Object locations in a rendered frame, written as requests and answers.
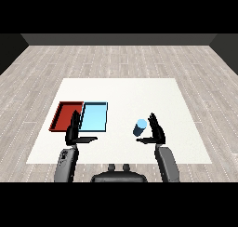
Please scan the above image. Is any dark grey robot body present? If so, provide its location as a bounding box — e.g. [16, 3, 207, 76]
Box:
[90, 164, 149, 183]

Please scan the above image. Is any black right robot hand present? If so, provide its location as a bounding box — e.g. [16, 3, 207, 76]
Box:
[136, 112, 166, 146]

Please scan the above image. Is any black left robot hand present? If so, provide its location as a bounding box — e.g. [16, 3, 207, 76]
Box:
[64, 110, 99, 147]

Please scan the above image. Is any small blue can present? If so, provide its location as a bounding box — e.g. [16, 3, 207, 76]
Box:
[132, 118, 148, 138]

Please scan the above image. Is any red shallow open box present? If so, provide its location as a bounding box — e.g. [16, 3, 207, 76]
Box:
[48, 100, 85, 133]

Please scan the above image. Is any light blue shallow open box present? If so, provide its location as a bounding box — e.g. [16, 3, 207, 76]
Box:
[78, 101, 109, 133]

